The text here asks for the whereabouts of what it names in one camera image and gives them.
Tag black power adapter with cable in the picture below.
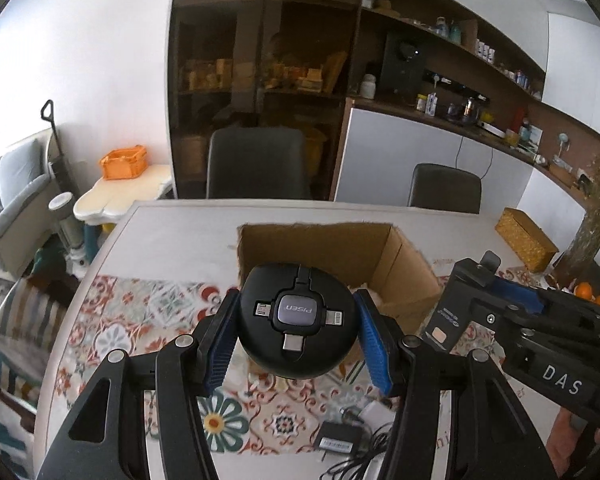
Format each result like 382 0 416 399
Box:
314 406 392 479

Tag black round cable hub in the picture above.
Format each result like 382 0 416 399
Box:
238 263 361 379

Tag white battery charger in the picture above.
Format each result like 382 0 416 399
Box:
350 401 396 434

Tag pink doll head toy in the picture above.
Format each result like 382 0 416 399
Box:
355 285 384 308

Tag person's hand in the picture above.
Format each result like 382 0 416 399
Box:
545 408 581 478

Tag woven yellow tissue box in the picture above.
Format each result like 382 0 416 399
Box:
495 207 558 273

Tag oranges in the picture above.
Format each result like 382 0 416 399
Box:
574 282 600 306

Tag right dark dining chair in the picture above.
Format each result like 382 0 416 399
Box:
408 162 482 214

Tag dark dining chair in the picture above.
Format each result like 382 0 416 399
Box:
408 162 482 214
207 127 311 200

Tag brown cardboard box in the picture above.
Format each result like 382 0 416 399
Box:
237 222 442 334

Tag dried flower bouquet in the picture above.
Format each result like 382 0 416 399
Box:
553 154 600 288

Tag patterned floral table runner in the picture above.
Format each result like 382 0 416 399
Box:
53 275 383 455

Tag striped fabric chair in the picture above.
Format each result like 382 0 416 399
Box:
0 276 74 436

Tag white lower cabinet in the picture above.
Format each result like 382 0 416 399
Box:
334 98 584 228

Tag white cylindrical fan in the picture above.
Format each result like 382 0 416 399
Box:
48 192 87 266

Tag cream side table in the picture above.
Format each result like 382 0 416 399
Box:
73 165 173 226

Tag grey sofa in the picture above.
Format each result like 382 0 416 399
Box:
0 129 60 282

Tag left dark dining chair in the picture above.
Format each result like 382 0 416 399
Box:
207 127 311 200

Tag upright vacuum cleaner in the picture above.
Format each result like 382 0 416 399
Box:
41 99 79 197

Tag orange plastic crate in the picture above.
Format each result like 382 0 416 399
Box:
99 145 148 180

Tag dark glass display cabinet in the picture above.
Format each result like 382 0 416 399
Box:
168 0 360 200

